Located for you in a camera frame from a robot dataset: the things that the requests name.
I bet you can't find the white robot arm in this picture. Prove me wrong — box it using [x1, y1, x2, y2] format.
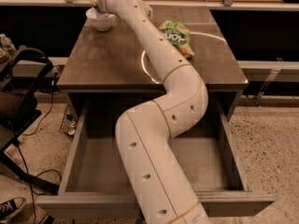
[91, 0, 210, 224]

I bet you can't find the white bowl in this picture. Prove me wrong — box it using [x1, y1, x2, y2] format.
[86, 7, 116, 31]

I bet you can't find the green chip bag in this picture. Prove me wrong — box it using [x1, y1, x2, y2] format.
[158, 21, 194, 60]

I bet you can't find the clear plastic bottle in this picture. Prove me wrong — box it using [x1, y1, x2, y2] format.
[0, 34, 16, 56]

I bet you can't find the open grey drawer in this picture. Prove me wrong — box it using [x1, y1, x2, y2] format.
[37, 94, 274, 218]

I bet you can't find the black white sneaker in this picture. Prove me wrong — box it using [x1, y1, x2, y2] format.
[0, 197, 26, 222]

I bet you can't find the black floor cable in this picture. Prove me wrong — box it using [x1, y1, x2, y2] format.
[12, 91, 64, 224]

